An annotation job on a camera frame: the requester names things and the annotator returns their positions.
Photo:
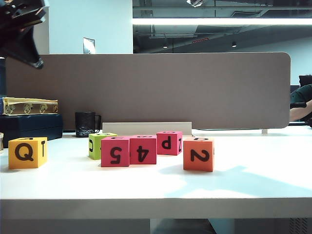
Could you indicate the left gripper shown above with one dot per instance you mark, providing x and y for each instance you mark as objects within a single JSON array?
[{"x": 17, "y": 12}]

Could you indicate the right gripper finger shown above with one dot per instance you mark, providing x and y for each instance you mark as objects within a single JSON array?
[{"x": 196, "y": 2}]

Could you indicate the yellow foam letter block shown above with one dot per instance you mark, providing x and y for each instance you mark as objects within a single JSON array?
[{"x": 23, "y": 153}]

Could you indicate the green foam letter block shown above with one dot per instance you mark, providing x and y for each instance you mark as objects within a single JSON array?
[{"x": 94, "y": 146}]

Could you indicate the pink block with C 5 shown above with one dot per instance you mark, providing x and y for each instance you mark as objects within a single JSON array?
[{"x": 115, "y": 153}]

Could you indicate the pink block with S p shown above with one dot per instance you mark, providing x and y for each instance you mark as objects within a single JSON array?
[{"x": 168, "y": 143}]

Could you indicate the orange foam letter block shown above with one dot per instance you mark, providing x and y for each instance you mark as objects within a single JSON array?
[{"x": 198, "y": 156}]

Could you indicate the pink block with B 4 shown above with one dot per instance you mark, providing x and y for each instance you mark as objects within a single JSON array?
[{"x": 143, "y": 151}]

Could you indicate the red ceiling sign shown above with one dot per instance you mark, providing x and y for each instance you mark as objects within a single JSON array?
[{"x": 200, "y": 40}]

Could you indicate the small ceiling spotlight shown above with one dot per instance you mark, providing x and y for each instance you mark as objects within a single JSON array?
[{"x": 234, "y": 44}]

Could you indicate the yellow patterned box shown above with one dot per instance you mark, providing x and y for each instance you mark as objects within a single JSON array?
[{"x": 29, "y": 107}]

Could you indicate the dark blue case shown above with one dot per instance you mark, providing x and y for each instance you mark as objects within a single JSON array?
[{"x": 31, "y": 126}]

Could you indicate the long ceiling light strip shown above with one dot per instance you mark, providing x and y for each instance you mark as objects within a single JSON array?
[{"x": 280, "y": 21}]

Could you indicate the grey desk divider panel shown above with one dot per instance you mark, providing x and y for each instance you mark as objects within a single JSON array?
[{"x": 219, "y": 92}]

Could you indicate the black mug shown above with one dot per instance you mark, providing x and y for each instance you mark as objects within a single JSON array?
[{"x": 84, "y": 124}]

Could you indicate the person in dark shirt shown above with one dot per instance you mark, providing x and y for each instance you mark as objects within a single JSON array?
[{"x": 296, "y": 95}]

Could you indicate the black round desk object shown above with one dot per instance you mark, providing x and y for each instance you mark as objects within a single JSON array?
[{"x": 310, "y": 123}]

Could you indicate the black vent grille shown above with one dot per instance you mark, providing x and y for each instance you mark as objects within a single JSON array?
[{"x": 298, "y": 226}]

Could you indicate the small wall sign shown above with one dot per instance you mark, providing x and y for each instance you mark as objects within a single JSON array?
[{"x": 88, "y": 45}]

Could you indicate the white divider foot bracket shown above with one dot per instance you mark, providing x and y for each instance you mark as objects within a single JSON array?
[{"x": 264, "y": 131}]

